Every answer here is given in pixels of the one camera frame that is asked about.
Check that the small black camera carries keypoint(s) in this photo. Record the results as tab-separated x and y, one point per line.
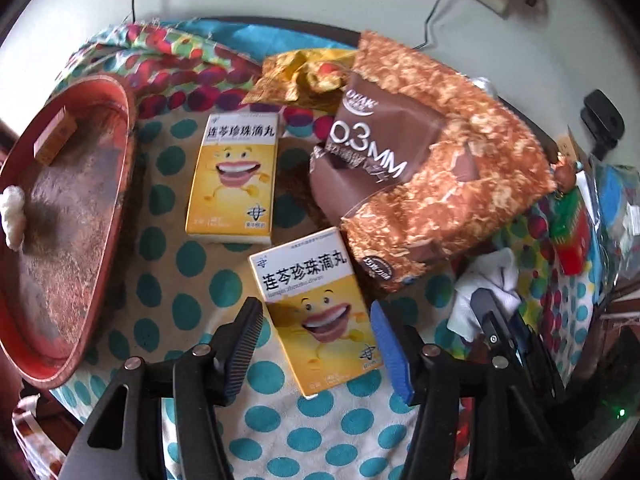
604	117

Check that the polka dot cloth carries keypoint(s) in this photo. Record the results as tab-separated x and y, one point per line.
165	270

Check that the white sock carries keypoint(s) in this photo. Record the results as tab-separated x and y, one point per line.
487	272

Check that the small brown figurine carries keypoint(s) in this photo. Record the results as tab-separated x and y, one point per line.
566	176

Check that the round red tray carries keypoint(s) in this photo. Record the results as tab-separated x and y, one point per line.
70	240

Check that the yellow snack bag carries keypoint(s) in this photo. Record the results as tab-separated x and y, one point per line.
295	77

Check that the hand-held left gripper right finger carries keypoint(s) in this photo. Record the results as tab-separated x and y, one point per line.
392	355

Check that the yellow medicine box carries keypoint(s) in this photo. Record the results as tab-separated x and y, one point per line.
232	180
320	305

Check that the red and green box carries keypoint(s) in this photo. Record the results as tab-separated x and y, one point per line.
570	232

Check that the teal cloth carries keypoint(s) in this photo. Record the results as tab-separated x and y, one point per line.
280	35

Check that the brown snack bag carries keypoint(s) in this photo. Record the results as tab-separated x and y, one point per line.
450	170

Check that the small orange box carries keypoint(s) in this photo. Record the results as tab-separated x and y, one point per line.
54	135

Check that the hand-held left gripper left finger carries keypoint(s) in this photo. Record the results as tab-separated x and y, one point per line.
244	342

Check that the white crumpled tissue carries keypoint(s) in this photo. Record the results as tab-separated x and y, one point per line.
12	217

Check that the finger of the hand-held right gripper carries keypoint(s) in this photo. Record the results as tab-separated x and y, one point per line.
522	337
485	315

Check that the clear bag with blue item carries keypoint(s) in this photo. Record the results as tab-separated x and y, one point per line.
617	205

